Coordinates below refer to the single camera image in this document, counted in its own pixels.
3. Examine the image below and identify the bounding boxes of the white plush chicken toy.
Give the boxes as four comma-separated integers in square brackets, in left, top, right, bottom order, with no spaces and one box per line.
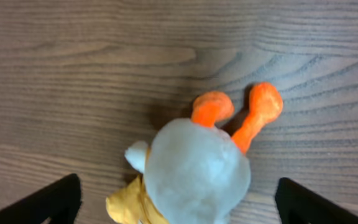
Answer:
[106,82,283,223]

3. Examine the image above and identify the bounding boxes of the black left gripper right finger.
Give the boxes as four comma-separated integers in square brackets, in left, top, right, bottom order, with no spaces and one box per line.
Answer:
[275,177,358,224]

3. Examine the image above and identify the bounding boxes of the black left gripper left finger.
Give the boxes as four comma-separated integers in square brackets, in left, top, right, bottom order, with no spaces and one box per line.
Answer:
[0,174,81,224]

